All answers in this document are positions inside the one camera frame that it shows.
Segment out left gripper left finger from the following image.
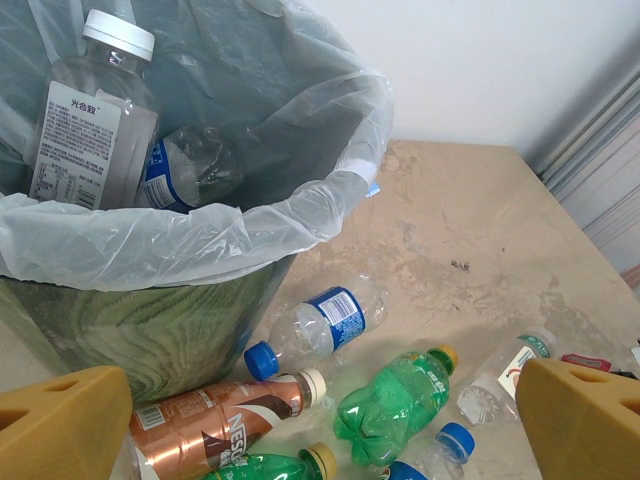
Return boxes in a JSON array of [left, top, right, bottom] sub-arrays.
[[0, 365, 134, 480]]

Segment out translucent plastic bin liner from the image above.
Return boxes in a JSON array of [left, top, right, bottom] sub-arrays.
[[0, 0, 396, 294]]

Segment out clear bottle green cap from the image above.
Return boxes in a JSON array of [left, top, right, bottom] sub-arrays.
[[454, 327, 557, 426]]

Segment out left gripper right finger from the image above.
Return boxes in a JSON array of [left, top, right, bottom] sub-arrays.
[[514, 358, 640, 480]]

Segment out copper Nescafe bottle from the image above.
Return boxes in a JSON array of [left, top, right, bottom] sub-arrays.
[[128, 368, 327, 480]]

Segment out green patterned bin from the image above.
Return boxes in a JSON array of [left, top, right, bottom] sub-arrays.
[[0, 259, 296, 406]]

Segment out white cap bottle printed label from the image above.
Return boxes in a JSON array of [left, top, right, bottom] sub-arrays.
[[27, 8, 161, 211]]

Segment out green bottle yellow cap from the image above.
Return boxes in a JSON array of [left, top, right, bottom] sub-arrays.
[[199, 442, 338, 480]]

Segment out clear bottle dark blue label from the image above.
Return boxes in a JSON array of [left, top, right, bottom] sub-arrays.
[[134, 124, 246, 214]]

